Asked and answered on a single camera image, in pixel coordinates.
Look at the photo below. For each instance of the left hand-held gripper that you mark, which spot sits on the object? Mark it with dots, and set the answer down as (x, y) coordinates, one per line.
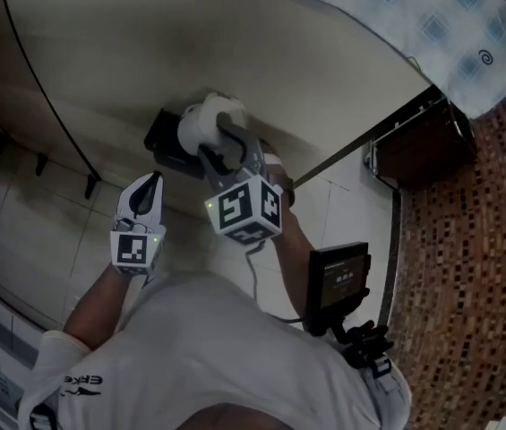
(135, 249)

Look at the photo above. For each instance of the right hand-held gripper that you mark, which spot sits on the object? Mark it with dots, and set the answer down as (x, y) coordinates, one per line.
(244, 211)

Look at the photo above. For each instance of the white toilet paper roll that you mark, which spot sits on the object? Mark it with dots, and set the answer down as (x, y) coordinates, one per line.
(201, 121)

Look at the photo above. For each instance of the black toilet paper holder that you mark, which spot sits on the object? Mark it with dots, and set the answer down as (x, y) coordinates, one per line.
(163, 143)

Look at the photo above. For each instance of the person's right forearm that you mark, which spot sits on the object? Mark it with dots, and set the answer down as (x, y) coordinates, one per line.
(295, 258)

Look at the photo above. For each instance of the person's left forearm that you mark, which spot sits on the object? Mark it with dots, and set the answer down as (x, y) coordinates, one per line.
(100, 303)

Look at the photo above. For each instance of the white t-shirt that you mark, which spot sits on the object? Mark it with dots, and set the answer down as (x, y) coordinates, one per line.
(216, 356)

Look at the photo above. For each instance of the black monitor screen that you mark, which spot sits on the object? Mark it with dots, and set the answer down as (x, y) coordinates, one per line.
(340, 280)

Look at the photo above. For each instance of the brown wooden drawer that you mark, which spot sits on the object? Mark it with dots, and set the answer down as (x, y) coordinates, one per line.
(422, 146)

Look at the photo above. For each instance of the checked patterned bedsheet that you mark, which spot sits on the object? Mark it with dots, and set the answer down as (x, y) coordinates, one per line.
(436, 25)

